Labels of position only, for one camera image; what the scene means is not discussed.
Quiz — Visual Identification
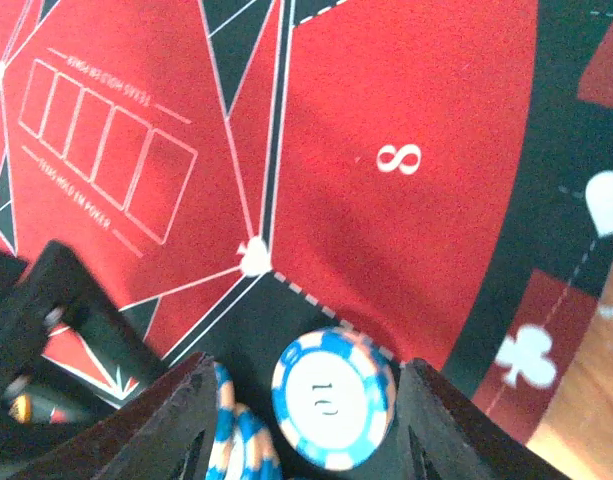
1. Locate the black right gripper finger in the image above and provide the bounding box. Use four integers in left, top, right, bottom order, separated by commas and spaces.
394, 357, 575, 480

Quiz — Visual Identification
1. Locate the round red black poker mat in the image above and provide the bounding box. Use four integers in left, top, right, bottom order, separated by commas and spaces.
0, 0, 613, 480

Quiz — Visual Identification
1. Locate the blue white poker chips pile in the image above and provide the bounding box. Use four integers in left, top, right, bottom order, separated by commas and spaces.
205, 326, 397, 479

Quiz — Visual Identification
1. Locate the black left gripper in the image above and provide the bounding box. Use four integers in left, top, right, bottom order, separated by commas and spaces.
0, 240, 217, 479

